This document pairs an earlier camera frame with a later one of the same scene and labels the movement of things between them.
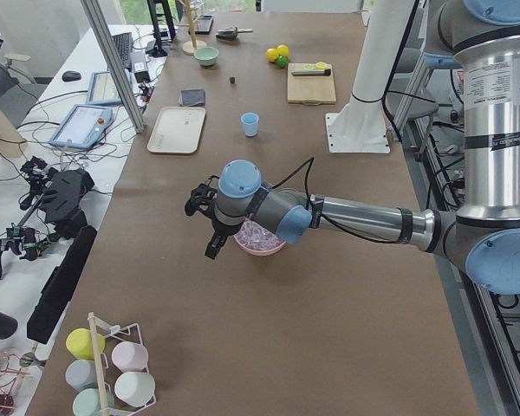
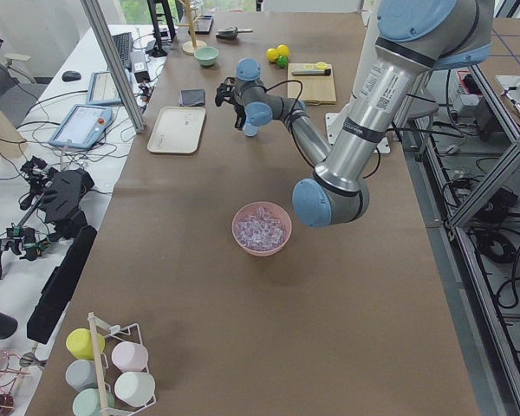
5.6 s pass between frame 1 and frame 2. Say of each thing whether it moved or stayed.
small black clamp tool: stayed
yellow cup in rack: stayed
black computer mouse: stayed
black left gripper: moved
